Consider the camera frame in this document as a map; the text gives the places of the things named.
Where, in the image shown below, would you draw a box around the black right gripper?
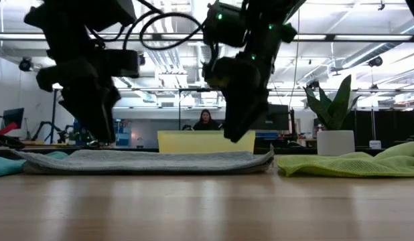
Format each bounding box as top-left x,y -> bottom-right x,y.
202,55 -> 272,143

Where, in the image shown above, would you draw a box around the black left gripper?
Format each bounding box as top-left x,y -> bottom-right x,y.
35,49 -> 141,144

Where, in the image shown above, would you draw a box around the grey microfiber towel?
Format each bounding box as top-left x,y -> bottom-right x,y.
11,144 -> 275,175

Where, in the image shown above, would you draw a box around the teal microfiber towel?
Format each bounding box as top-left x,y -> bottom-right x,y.
0,151 -> 69,178

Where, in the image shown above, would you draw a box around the lime green microfiber towel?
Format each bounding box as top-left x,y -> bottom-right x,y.
277,141 -> 414,178

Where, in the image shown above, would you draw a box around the large black monitor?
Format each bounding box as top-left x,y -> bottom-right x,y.
257,103 -> 290,131

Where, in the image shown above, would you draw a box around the person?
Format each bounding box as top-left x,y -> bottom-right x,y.
192,108 -> 221,131

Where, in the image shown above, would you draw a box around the yellow plastic bin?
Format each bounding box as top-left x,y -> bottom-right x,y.
157,130 -> 257,154

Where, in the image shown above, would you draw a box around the small black monitor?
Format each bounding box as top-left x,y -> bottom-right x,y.
2,107 -> 25,130

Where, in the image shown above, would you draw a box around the black ceiling spotlight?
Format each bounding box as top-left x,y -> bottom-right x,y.
18,56 -> 34,72
368,55 -> 384,68

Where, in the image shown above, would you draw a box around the red bar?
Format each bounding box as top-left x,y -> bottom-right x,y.
0,122 -> 19,137

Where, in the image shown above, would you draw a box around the snake plant in white pot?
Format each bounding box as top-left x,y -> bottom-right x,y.
302,74 -> 362,157

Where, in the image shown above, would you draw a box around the black partition panel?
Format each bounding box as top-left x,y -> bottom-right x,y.
354,108 -> 414,148

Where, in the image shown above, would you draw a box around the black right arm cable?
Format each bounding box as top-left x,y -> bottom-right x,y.
88,0 -> 205,52

